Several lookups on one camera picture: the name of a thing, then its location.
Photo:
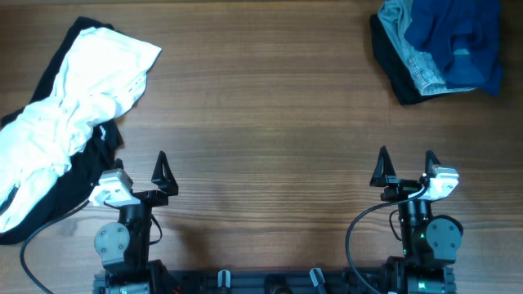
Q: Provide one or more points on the white t-shirt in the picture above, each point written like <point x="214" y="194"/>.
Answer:
<point x="101" y="77"/>

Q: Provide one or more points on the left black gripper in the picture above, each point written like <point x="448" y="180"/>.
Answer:
<point x="163" y="178"/>

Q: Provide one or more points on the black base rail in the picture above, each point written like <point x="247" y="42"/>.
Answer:
<point x="313" y="281"/>

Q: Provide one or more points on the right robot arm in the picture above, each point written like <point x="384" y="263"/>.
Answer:
<point x="430" y="242"/>

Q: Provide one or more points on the light grey denim garment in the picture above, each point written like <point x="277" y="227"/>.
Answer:
<point x="395" y="18"/>

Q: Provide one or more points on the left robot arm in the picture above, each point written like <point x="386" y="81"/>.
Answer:
<point x="123" y="246"/>

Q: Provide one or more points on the black garment with logo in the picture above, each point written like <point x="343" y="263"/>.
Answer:
<point x="75" y="185"/>

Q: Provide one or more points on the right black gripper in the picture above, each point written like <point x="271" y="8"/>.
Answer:
<point x="379" y="178"/>

